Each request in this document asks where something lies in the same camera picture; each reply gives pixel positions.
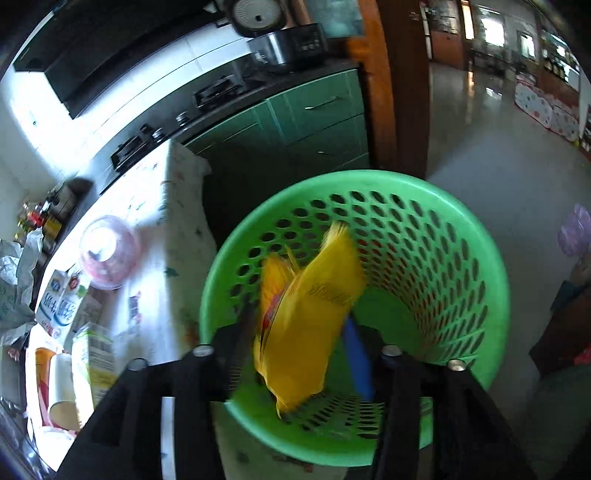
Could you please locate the yellow snack bag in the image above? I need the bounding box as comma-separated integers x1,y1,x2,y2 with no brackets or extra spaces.
253,222,367,417

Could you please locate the clear green label bottle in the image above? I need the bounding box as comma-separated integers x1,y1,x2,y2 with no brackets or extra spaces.
71,323,116,411

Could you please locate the white paper cup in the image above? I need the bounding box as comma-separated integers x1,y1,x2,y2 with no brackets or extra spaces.
48,353,80,432

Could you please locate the small white milk carton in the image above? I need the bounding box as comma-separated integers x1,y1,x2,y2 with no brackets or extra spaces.
52,271,90,343

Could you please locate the red cartoon plastic cup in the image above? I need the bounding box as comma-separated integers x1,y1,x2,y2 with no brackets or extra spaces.
80,215,141,290

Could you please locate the gold energy drink bottle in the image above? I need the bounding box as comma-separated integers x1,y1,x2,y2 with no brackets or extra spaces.
35,348,55,427

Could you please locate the silver foil wrapper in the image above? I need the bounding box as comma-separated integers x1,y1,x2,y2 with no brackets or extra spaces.
0,229,43,346

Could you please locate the large white milk carton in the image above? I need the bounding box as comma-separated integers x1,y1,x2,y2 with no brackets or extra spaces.
35,270,68,336

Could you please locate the green plastic trash basket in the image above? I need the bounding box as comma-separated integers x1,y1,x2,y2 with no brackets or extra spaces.
199,170,510,467

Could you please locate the green kitchen cabinet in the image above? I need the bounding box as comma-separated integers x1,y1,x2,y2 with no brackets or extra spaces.
182,69,370,184

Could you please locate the cartoon print tablecloth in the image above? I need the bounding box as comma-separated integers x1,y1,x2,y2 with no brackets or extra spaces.
25,140,352,480

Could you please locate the condiment bottles group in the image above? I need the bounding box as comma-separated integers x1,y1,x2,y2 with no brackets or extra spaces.
14,182,77,253

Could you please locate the black gas stove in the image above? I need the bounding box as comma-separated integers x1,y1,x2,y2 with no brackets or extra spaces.
106,73,263,172

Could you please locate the polka dot play fence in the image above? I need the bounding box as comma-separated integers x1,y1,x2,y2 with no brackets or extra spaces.
514,79,579,143

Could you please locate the black rice cooker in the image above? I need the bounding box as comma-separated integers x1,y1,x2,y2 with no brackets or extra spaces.
223,0,328,72

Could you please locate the black range hood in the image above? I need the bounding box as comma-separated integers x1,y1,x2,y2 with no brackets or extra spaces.
14,0,223,118

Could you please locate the wooden door frame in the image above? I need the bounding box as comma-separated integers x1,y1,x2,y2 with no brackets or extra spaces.
346,0,431,179

